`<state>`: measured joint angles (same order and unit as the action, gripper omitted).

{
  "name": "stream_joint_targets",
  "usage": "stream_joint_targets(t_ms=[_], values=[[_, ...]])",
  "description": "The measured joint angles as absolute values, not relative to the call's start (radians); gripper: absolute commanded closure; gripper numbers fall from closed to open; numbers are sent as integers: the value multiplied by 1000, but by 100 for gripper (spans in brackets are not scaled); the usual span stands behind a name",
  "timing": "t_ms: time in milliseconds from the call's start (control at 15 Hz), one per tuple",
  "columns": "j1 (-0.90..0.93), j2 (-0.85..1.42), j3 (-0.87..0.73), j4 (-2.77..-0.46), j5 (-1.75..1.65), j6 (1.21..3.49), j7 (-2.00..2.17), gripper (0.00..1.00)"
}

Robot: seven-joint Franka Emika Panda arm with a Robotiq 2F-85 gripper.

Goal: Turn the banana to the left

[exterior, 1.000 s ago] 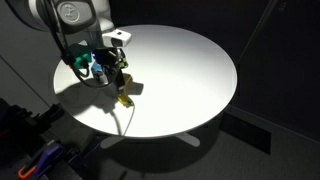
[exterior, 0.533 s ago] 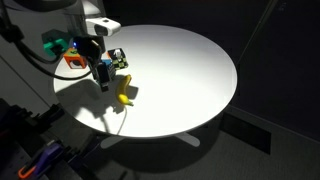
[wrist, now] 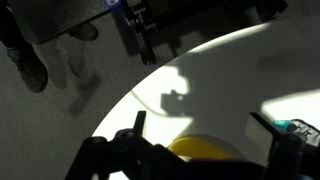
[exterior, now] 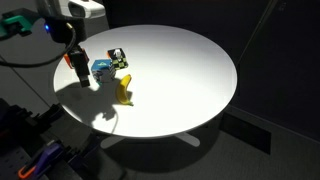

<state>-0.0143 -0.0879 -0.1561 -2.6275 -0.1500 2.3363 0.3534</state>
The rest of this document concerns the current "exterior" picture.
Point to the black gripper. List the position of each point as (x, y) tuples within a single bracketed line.
[(76, 30)]

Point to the yellow banana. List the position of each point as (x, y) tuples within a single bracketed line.
[(121, 91)]

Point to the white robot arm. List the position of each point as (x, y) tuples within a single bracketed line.
[(83, 8)]

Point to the orange yellow number cube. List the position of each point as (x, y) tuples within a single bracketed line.
[(67, 60)]

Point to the blue number cube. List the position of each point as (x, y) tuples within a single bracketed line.
[(101, 70)]

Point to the black number cube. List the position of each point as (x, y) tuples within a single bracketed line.
[(118, 58)]

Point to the green plastic object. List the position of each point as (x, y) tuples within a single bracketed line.
[(15, 21)]

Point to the purple clamp with orange tip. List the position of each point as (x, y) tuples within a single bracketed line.
[(46, 156)]

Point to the black perforated mounting board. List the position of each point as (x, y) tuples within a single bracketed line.
[(13, 166)]

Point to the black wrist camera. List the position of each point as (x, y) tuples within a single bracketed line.
[(56, 31)]

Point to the white table pedestal base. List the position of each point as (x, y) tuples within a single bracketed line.
[(186, 139)]

